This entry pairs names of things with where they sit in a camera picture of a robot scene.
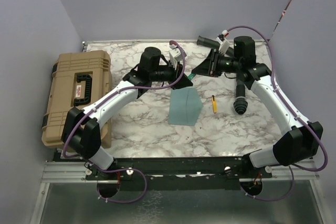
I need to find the green white glue stick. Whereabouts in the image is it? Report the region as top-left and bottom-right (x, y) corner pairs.
(188, 74), (195, 80)

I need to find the tan plastic tool case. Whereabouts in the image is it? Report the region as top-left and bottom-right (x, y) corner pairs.
(41, 50), (112, 148)

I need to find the yellow utility knife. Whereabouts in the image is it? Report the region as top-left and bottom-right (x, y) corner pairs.
(212, 95), (217, 113)

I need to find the black corrugated hose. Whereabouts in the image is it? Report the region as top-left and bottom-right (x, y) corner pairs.
(196, 35), (248, 116)

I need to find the purple cable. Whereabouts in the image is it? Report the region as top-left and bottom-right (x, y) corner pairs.
(225, 26), (329, 169)
(62, 40), (186, 159)

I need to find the aluminium frame rail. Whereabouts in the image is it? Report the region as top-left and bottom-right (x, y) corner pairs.
(41, 162), (320, 183)

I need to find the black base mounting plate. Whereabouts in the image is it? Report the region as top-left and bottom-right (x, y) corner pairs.
(86, 156), (272, 191)

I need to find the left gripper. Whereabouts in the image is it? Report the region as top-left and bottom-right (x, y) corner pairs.
(151, 59), (193, 90)

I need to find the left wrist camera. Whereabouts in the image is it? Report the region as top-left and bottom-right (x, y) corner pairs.
(169, 48), (182, 65)

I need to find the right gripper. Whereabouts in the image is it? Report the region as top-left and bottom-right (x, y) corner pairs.
(193, 48), (242, 78)

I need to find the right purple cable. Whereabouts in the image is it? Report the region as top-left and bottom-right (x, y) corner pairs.
(225, 26), (329, 169)

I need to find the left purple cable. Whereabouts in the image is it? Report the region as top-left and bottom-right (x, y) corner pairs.
(62, 40), (186, 159)

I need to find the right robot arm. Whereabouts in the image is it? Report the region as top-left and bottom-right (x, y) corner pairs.
(192, 36), (323, 177)

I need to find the teal envelope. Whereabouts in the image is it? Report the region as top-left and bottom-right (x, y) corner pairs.
(168, 87), (203, 126)

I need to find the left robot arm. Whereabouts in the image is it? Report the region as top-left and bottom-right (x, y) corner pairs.
(61, 41), (193, 179)

